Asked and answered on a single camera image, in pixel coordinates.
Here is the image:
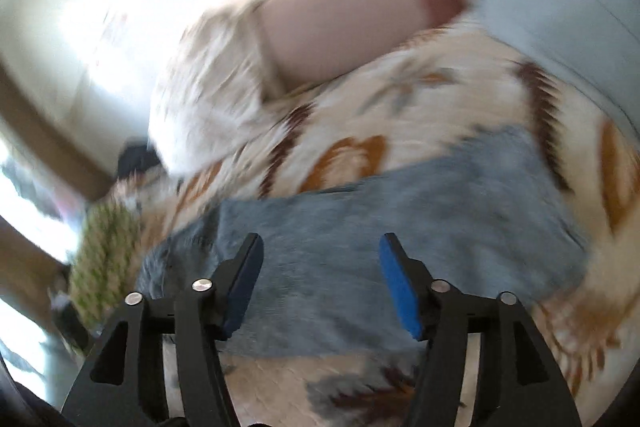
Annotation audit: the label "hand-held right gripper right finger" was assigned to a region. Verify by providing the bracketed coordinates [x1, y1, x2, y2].
[378, 232, 583, 427]

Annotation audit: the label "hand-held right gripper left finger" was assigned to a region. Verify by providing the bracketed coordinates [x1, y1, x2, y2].
[60, 233, 265, 427]

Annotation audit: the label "grey-blue denim pants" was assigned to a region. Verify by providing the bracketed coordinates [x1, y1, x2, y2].
[135, 127, 591, 358]

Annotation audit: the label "green checked quilt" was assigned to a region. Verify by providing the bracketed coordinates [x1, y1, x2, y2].
[65, 199, 151, 333]

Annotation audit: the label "black cloth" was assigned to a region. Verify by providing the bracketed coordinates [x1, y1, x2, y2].
[116, 139, 163, 180]

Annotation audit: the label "leaf print blanket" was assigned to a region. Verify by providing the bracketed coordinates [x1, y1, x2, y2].
[107, 19, 640, 427]

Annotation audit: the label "white patterned pillow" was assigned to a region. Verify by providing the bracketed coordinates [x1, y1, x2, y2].
[147, 0, 321, 178]

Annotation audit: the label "pink padded headboard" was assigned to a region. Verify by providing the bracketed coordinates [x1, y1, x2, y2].
[260, 0, 471, 95]

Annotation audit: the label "grey pillow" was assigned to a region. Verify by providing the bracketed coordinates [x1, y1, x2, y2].
[475, 0, 640, 128]

